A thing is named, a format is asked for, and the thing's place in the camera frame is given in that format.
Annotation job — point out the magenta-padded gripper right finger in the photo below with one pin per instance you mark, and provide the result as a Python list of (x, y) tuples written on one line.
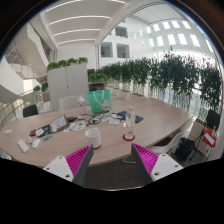
[(165, 165)]

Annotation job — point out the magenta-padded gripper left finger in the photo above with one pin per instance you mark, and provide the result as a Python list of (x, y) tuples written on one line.
[(60, 166)]

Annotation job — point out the clear plastic bottle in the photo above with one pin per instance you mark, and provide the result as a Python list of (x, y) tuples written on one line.
[(129, 123)]

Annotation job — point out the black backpack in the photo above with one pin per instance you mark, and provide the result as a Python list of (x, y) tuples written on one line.
[(185, 149)]

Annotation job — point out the blue and green marker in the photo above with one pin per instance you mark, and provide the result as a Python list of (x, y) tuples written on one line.
[(47, 137)]

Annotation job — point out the white computer mouse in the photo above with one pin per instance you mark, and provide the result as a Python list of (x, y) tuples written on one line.
[(35, 143)]

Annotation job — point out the black wallet with cards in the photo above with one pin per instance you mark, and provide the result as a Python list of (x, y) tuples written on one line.
[(42, 131)]

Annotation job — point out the small white charger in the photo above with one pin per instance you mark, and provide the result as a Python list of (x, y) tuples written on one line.
[(29, 139)]

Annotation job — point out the white power strip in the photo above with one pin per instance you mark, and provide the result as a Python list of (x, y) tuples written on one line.
[(23, 145)]

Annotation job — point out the colourful sticker sheet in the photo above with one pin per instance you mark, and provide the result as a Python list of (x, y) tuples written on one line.
[(75, 126)]

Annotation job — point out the white paper pouch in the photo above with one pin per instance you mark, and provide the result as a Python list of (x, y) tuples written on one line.
[(59, 123)]

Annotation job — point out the white mug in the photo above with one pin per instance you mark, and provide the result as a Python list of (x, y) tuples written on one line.
[(93, 138)]

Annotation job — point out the small red and black case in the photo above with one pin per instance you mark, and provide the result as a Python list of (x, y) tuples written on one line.
[(32, 132)]

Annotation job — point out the clear shaker bottle, white lid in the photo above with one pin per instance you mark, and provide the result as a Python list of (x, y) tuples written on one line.
[(81, 106)]

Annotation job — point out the black chair with red bag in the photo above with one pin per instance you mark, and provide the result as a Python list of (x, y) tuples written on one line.
[(213, 120)]

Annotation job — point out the white paper sheet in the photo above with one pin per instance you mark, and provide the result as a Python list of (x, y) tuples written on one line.
[(114, 122)]

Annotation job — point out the green tote bag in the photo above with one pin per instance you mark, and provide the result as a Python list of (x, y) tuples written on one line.
[(99, 101)]

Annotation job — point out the potted green plants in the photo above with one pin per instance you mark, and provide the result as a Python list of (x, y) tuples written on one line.
[(41, 89)]

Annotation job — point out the white cabinet topped with plants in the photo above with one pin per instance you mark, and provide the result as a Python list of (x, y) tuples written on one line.
[(66, 86)]

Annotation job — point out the row of green plants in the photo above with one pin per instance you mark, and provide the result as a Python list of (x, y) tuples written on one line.
[(166, 76)]

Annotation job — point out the ceiling light strips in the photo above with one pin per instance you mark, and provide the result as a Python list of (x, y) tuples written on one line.
[(80, 25)]

